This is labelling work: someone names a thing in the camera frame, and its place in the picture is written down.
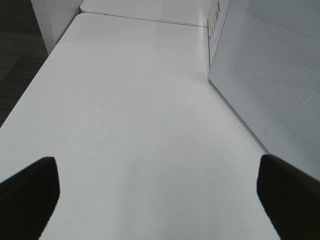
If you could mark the white microwave oven body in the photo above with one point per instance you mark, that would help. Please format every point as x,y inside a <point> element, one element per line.
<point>216,20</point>

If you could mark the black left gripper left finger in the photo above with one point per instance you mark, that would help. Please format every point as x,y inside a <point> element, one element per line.
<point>28,199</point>

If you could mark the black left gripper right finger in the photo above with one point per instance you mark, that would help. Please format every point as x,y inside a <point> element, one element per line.
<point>290,199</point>

